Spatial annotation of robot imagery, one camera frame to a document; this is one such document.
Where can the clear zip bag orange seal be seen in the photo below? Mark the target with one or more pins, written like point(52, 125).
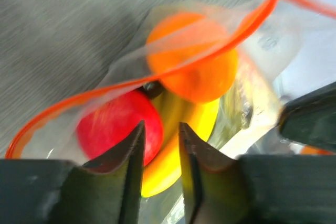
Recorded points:
point(267, 34)

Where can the red fake apple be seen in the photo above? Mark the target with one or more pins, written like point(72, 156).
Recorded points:
point(108, 125)

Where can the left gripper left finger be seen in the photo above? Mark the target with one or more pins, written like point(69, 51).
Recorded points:
point(107, 189)

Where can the yellow fake banana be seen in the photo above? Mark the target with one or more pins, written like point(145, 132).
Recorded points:
point(164, 170)

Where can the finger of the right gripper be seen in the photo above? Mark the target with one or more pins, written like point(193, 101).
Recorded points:
point(310, 119)

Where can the orange fake fruit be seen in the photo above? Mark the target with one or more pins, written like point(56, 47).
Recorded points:
point(184, 37)

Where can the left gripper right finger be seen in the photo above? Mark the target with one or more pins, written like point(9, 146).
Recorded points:
point(214, 187)

